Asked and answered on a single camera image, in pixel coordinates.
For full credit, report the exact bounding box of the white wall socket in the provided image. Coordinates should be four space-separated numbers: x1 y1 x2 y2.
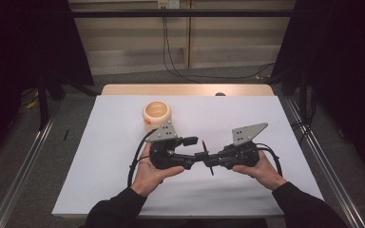
157 0 181 10

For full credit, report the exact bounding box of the left hand-held gripper cable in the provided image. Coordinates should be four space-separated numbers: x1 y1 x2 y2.
126 127 160 189

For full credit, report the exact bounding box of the hand-held gripper cable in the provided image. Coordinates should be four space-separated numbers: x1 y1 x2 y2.
126 127 160 189
254 142 284 178

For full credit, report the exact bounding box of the aluminium floor rail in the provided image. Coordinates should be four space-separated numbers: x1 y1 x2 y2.
0 101 63 228
284 96 365 228

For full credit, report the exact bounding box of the black horizontal metal bar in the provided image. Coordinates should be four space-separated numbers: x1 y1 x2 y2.
70 9 294 19

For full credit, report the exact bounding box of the black stand post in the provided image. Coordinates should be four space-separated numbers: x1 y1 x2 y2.
37 72 49 130

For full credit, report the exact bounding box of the black wall cable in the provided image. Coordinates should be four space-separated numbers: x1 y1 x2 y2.
162 16 202 85
164 16 277 80

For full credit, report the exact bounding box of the yellow floor piece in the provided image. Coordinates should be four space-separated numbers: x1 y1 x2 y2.
25 98 40 110

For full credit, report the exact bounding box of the black curtain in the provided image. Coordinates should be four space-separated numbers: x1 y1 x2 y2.
0 0 95 165
270 0 365 181

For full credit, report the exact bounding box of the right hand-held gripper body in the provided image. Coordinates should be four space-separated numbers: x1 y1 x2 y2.
217 123 269 171

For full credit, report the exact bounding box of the ribbed beige brush holder cup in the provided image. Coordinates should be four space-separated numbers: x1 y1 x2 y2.
142 101 173 133

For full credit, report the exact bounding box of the person's right hand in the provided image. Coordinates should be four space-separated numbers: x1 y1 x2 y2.
232 149 288 192

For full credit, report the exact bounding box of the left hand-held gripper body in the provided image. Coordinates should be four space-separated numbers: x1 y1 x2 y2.
144 123 195 171

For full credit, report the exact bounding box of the light wooden table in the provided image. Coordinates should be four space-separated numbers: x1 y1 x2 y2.
101 83 275 97

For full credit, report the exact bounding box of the person's left hand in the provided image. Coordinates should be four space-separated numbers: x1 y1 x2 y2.
130 142 185 198

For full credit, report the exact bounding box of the right hand-held gripper cable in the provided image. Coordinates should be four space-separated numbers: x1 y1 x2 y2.
254 142 284 178

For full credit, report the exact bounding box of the white table cover board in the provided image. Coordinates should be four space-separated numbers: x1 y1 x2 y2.
51 94 325 219

